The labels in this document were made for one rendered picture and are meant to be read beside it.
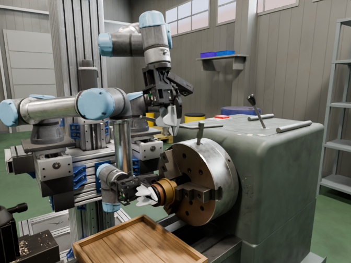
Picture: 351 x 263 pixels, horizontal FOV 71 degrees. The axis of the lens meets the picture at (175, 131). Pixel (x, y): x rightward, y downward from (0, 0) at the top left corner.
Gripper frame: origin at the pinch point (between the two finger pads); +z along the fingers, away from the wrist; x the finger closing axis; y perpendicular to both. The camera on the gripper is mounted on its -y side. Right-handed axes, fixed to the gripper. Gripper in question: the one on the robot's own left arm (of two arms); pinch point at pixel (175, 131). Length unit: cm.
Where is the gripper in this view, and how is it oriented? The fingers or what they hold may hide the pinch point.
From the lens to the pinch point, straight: 74.8
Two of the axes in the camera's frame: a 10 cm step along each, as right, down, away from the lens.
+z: 1.6, 9.9, 0.1
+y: -7.5, 1.3, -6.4
